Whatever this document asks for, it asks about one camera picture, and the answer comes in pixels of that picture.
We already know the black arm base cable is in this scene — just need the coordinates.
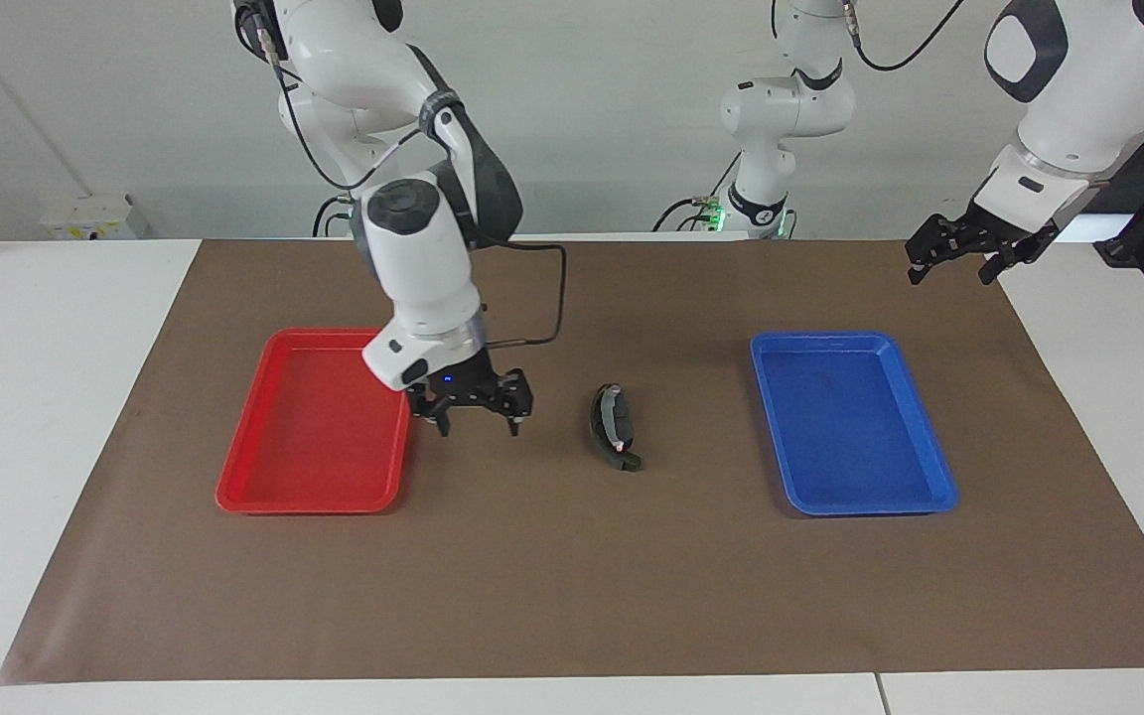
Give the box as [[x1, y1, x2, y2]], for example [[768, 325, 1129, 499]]
[[312, 195, 355, 237], [653, 154, 744, 235]]

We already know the red plastic tray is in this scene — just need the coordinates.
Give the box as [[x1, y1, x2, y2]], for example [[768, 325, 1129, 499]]
[[215, 329, 422, 514]]

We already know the brown table mat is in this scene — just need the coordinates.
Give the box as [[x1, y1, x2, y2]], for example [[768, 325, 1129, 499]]
[[0, 238, 1144, 686]]

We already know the black right arm base cable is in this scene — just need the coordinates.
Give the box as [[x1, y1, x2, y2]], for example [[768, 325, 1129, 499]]
[[312, 195, 355, 237]]

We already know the white wall box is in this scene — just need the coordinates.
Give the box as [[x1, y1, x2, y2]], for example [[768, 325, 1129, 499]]
[[39, 194, 148, 241]]

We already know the curved black brake shoe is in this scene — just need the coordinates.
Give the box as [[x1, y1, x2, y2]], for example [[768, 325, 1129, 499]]
[[588, 383, 644, 474]]

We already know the black left arm base cable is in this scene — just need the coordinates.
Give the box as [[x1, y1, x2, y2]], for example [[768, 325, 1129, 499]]
[[653, 154, 744, 235]]

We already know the blue plastic tray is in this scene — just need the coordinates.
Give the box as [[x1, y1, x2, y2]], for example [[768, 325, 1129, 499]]
[[750, 332, 959, 516]]

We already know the small dark grey brake pad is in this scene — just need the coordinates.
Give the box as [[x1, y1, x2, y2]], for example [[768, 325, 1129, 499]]
[[603, 393, 634, 450]]

